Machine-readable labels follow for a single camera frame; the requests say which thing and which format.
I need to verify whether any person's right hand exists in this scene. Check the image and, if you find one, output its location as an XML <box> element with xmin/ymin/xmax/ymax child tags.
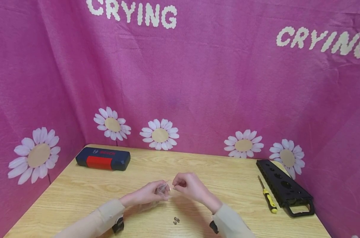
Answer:
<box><xmin>172</xmin><ymin>172</ymin><xmax>223</xmax><ymax>214</ymax></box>

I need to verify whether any person's left hand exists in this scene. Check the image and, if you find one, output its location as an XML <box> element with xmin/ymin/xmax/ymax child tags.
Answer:
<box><xmin>119</xmin><ymin>180</ymin><xmax>170</xmax><ymax>209</ymax></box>

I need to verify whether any clear small plastic bag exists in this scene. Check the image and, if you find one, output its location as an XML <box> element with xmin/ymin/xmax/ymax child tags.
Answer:
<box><xmin>156</xmin><ymin>180</ymin><xmax>172</xmax><ymax>201</ymax></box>

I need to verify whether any person's left forearm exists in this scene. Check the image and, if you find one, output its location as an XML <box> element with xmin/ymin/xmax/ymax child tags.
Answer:
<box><xmin>54</xmin><ymin>198</ymin><xmax>126</xmax><ymax>238</ymax></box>

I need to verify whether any person's right forearm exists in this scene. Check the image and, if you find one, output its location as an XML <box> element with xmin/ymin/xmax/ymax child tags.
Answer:
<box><xmin>212</xmin><ymin>202</ymin><xmax>255</xmax><ymax>238</ymax></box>

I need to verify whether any blue case with red label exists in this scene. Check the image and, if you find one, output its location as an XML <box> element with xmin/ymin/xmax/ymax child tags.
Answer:
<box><xmin>76</xmin><ymin>147</ymin><xmax>131</xmax><ymax>171</ymax></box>

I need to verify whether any yellow black screwdriver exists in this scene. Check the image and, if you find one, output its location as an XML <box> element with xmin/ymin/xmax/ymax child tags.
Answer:
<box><xmin>257</xmin><ymin>176</ymin><xmax>278</xmax><ymax>214</ymax></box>

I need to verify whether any black perforated tool rack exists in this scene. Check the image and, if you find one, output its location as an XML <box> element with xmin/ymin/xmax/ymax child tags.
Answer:
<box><xmin>256</xmin><ymin>159</ymin><xmax>315</xmax><ymax>218</ymax></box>

